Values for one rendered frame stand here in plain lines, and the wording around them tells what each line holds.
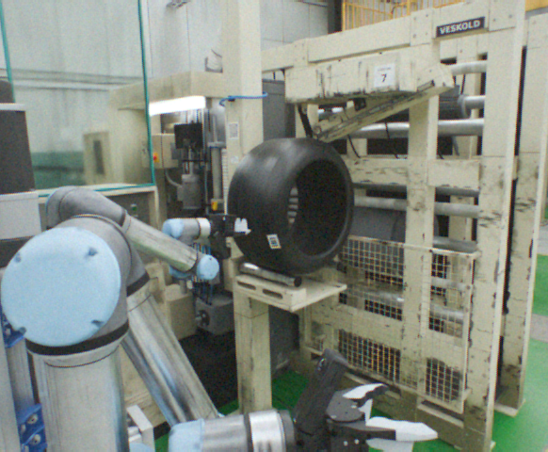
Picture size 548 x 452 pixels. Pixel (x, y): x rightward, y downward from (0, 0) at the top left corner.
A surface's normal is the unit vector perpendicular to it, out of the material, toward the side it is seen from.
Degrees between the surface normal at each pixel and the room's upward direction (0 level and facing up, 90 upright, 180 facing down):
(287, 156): 53
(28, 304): 82
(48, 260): 83
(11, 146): 90
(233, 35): 90
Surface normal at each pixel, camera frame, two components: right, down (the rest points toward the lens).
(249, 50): 0.71, 0.12
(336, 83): -0.71, 0.15
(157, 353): 0.50, 0.03
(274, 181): 0.01, -0.18
